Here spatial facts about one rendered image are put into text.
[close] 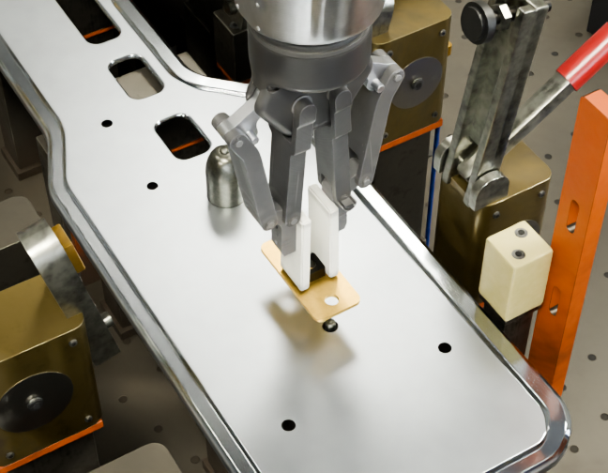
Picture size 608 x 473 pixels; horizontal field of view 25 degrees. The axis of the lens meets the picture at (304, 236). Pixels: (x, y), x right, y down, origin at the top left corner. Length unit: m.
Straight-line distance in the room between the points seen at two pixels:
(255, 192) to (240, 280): 0.16
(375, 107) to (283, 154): 0.07
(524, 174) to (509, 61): 0.13
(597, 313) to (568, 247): 0.46
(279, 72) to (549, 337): 0.34
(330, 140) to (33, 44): 0.43
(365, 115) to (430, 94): 0.29
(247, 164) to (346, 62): 0.10
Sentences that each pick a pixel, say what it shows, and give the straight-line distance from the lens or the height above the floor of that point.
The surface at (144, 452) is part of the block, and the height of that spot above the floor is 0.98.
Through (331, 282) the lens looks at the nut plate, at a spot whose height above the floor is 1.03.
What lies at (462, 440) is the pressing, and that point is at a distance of 0.94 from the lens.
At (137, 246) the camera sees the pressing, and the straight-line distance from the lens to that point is 1.05.
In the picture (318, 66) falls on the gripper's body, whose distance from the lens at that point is 0.80.
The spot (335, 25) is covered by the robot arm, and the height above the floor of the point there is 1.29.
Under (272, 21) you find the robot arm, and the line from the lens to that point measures 0.78.
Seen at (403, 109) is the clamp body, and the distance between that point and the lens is 1.17.
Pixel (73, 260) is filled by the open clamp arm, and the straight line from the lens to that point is 0.93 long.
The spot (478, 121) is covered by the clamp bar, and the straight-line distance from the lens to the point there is 1.00.
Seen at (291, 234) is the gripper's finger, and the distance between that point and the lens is 0.93.
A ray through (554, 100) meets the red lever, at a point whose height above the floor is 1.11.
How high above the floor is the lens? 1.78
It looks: 48 degrees down
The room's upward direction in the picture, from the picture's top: straight up
